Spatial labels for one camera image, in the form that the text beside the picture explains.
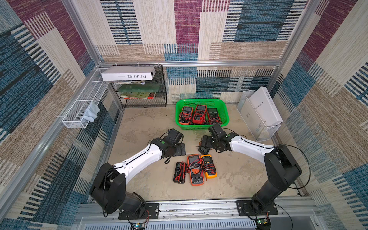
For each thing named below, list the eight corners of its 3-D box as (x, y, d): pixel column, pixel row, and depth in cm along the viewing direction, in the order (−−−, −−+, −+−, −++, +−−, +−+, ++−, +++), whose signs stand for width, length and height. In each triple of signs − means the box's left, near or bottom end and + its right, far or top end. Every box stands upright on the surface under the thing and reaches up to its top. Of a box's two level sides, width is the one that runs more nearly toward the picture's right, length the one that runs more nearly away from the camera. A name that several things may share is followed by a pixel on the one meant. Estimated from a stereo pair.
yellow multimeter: (206, 178, 85) (206, 176, 82) (200, 157, 93) (201, 155, 90) (216, 176, 86) (217, 174, 82) (210, 156, 94) (211, 153, 91)
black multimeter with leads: (173, 183, 83) (172, 181, 81) (177, 163, 91) (177, 160, 88) (184, 184, 83) (184, 182, 80) (187, 164, 90) (187, 162, 87)
